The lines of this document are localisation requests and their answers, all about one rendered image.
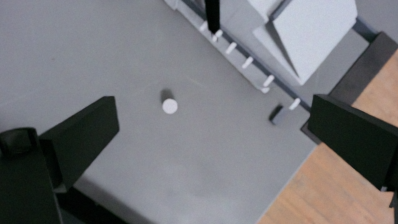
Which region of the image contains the white cylinder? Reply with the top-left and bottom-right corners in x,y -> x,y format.
163,99 -> 177,113

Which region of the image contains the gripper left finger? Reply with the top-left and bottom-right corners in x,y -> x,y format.
0,96 -> 120,224

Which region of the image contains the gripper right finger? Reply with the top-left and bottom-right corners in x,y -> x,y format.
307,94 -> 398,224

